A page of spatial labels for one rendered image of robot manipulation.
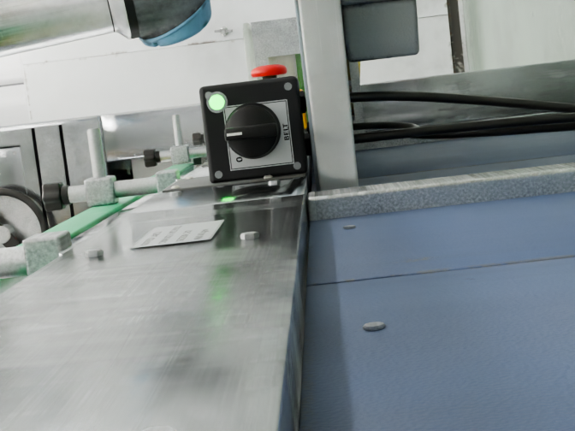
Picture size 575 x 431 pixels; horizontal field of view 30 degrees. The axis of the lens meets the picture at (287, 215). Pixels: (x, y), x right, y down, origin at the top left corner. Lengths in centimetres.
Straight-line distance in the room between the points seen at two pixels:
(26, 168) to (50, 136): 9
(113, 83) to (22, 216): 279
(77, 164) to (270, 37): 97
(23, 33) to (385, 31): 83
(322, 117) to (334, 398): 57
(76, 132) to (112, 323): 218
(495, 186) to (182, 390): 49
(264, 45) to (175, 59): 361
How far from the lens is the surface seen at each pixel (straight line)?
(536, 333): 36
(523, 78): 250
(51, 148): 253
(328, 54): 84
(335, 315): 41
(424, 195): 72
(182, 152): 162
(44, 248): 56
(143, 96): 527
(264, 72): 117
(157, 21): 162
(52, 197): 104
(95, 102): 532
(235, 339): 30
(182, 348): 30
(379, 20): 88
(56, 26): 161
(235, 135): 83
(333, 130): 86
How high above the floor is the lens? 74
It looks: 2 degrees up
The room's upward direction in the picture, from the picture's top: 96 degrees counter-clockwise
